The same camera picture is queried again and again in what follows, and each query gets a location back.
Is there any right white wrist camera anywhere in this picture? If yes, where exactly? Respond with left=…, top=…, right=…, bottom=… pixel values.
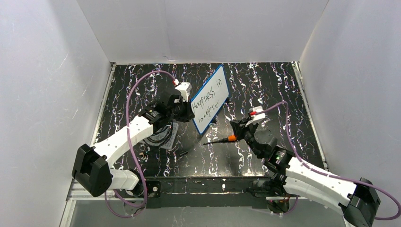
left=245, top=106, right=266, bottom=127

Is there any blue framed whiteboard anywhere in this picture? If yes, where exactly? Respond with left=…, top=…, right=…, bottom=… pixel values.
left=191, top=65, right=230, bottom=134

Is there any clear plastic box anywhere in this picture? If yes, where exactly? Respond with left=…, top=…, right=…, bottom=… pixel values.
left=140, top=122, right=179, bottom=150

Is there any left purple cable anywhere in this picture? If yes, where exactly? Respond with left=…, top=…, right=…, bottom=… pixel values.
left=104, top=70, right=180, bottom=218

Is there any purple cable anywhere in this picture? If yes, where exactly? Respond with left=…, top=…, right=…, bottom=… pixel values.
left=250, top=101, right=401, bottom=221
left=104, top=70, right=180, bottom=218

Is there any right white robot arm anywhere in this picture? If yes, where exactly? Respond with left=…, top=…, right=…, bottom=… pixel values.
left=230, top=119, right=381, bottom=227

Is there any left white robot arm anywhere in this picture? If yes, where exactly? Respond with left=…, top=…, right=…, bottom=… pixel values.
left=71, top=82, right=194, bottom=197

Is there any orange handled screwdriver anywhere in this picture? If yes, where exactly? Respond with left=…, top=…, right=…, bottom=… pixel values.
left=203, top=135, right=237, bottom=145

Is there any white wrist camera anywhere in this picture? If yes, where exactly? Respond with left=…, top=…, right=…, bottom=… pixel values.
left=245, top=106, right=266, bottom=127
left=175, top=82, right=192, bottom=102

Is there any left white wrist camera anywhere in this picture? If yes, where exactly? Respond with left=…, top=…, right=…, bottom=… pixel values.
left=175, top=82, right=192, bottom=102

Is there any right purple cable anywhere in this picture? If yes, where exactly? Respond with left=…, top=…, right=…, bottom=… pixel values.
left=250, top=101, right=401, bottom=221

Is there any coiled black cable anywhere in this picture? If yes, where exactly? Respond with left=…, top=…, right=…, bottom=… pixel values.
left=144, top=123, right=174, bottom=147

